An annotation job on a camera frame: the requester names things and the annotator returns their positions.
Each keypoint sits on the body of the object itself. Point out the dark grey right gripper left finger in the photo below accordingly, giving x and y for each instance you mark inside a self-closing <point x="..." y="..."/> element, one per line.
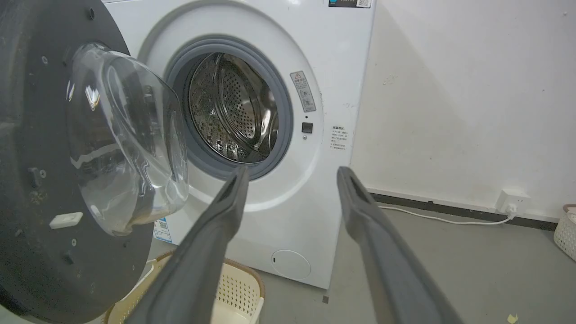
<point x="198" y="252"/>

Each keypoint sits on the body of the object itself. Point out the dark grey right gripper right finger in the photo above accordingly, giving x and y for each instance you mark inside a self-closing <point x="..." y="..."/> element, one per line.
<point x="387" y="261"/>

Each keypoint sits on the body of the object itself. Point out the dark grey washing machine door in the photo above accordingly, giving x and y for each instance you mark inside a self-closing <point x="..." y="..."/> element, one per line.
<point x="54" y="171"/>

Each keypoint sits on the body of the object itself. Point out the white front-load washing machine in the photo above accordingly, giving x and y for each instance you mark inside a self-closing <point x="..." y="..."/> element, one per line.
<point x="288" y="112"/>

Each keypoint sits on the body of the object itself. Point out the cream perforated laundry basket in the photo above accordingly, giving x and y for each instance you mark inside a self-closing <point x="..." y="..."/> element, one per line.
<point x="236" y="290"/>

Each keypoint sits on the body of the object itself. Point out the yellow paper scrap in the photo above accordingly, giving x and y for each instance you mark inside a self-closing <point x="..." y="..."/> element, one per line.
<point x="512" y="318"/>

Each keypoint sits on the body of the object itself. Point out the white perforated plastic basket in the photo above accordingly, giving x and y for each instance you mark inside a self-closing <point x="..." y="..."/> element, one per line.
<point x="567" y="231"/>

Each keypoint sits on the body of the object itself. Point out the white wall power socket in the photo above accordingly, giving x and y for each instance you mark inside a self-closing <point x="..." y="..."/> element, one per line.
<point x="511" y="201"/>

